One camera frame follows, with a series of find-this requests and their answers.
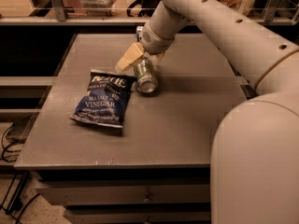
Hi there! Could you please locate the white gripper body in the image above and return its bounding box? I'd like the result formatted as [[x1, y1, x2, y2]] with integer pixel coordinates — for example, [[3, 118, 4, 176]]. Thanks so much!
[[139, 21, 175, 55]]

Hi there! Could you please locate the green soda can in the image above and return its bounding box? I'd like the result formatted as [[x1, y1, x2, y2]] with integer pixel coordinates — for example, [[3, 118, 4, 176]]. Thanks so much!
[[134, 58, 158, 94]]

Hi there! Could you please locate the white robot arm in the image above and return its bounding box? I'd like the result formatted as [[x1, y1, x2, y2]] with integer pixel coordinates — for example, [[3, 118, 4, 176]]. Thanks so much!
[[118, 0, 299, 224]]

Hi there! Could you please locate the blue silver energy drink can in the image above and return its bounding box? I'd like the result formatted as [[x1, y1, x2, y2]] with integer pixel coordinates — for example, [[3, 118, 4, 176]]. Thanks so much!
[[135, 26, 143, 42]]

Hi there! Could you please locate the black backpack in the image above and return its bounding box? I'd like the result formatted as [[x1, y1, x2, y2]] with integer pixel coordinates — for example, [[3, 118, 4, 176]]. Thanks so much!
[[126, 0, 161, 17]]

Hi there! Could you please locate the blue kettle chips bag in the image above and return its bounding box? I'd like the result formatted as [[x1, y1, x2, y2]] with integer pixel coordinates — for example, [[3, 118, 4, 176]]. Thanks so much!
[[70, 69, 135, 129]]

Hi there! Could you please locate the grey metal railing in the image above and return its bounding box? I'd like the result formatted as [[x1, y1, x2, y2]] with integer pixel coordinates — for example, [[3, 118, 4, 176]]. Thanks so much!
[[0, 0, 299, 26]]

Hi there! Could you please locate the black cables left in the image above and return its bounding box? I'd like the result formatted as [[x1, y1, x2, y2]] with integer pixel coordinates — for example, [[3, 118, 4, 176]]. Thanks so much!
[[0, 123, 41, 224]]

